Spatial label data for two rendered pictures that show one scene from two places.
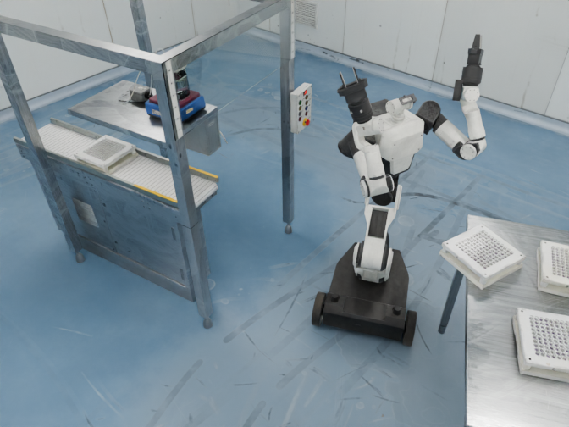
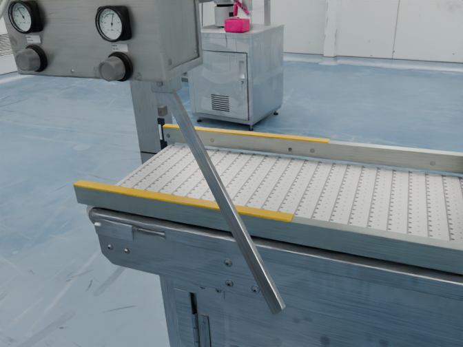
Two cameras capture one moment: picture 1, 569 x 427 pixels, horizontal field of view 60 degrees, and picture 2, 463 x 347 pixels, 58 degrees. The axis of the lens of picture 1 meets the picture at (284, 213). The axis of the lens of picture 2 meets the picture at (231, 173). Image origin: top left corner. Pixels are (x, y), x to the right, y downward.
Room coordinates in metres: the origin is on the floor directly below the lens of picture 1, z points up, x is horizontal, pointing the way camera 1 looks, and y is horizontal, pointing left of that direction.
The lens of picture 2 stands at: (2.74, 0.51, 1.17)
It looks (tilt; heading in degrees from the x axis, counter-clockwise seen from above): 26 degrees down; 172
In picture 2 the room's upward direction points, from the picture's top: 3 degrees counter-clockwise
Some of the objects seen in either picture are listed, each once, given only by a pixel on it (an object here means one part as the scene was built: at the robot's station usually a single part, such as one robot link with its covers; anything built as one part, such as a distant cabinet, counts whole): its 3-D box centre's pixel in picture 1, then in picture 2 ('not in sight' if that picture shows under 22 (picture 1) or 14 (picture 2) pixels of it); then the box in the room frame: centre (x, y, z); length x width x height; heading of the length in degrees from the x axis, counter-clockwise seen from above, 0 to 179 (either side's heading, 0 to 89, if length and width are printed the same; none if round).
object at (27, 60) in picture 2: not in sight; (27, 55); (2.19, 0.35, 1.09); 0.03 x 0.02 x 0.04; 59
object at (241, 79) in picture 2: not in sight; (235, 75); (-0.73, 1.09, 0.38); 0.63 x 0.57 x 0.76; 49
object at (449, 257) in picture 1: (480, 258); not in sight; (1.51, -0.85, 0.88); 0.24 x 0.24 x 0.02; 30
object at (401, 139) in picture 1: (385, 139); not in sight; (2.11, -0.51, 1.12); 0.34 x 0.30 x 0.36; 120
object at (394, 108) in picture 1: (398, 108); not in sight; (2.05, -0.54, 1.33); 0.10 x 0.07 x 0.09; 120
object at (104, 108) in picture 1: (142, 111); not in sight; (2.16, 0.68, 1.27); 0.62 x 0.38 x 0.04; 59
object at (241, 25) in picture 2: not in sight; (237, 25); (-0.48, 1.07, 0.80); 0.16 x 0.12 x 0.09; 49
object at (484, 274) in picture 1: (483, 251); not in sight; (1.51, -0.85, 0.93); 0.25 x 0.24 x 0.02; 120
